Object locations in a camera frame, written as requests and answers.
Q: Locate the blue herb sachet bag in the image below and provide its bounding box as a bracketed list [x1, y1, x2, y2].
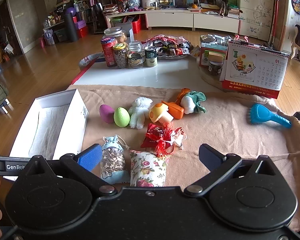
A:
[100, 134, 130, 184]

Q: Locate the yellow mushroom toy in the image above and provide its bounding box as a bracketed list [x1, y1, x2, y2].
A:
[149, 103, 173, 126]

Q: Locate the white cardboard box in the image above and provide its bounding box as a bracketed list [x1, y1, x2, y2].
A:
[2, 88, 90, 182]

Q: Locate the white towel in box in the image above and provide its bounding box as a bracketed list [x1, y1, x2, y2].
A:
[29, 105, 69, 160]

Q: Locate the red tasseled charm bundle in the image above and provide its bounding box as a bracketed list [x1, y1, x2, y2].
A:
[140, 124, 187, 158]

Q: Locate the purple egg toy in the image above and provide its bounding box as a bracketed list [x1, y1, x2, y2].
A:
[99, 104, 115, 124]

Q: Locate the beige blanket cloth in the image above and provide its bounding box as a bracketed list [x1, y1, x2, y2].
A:
[76, 85, 300, 231]

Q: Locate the blue plastic brush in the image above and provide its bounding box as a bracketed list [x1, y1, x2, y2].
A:
[249, 103, 292, 128]

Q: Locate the green egg toy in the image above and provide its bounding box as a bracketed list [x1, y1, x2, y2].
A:
[114, 107, 130, 127]

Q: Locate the white green radish plush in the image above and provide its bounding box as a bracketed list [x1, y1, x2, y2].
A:
[180, 91, 206, 114]

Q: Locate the orange plastic clip toy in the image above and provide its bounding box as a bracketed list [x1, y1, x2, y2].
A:
[161, 88, 190, 120]

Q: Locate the floral fabric pillow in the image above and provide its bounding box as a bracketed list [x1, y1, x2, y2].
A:
[130, 150, 169, 187]

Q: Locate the white plush lamb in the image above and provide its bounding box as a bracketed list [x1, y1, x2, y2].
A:
[128, 97, 153, 129]

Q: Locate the desk calendar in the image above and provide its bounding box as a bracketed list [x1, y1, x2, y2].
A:
[222, 41, 289, 99]

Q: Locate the green product box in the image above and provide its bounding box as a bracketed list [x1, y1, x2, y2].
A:
[199, 42, 228, 76]

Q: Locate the yellow lid nut jar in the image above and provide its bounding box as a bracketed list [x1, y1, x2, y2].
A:
[113, 42, 128, 69]

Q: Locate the clear glass jar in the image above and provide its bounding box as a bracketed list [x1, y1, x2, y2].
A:
[127, 41, 145, 69]

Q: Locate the red tin can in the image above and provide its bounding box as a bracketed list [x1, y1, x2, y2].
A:
[101, 36, 117, 67]

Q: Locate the green starbucks can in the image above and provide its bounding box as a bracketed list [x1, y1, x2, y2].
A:
[145, 46, 158, 67]

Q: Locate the black cylinder roller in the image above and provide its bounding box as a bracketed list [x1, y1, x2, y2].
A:
[64, 13, 78, 42]

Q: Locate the tray of snack packets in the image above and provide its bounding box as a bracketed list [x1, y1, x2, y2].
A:
[141, 34, 194, 59]

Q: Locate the large glass jar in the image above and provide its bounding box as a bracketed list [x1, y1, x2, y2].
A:
[104, 27, 127, 43]

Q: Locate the white low cabinet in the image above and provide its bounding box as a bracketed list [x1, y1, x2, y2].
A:
[105, 9, 240, 34]

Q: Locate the blue white porcelain vase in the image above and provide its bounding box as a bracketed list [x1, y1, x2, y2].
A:
[127, 0, 141, 9]

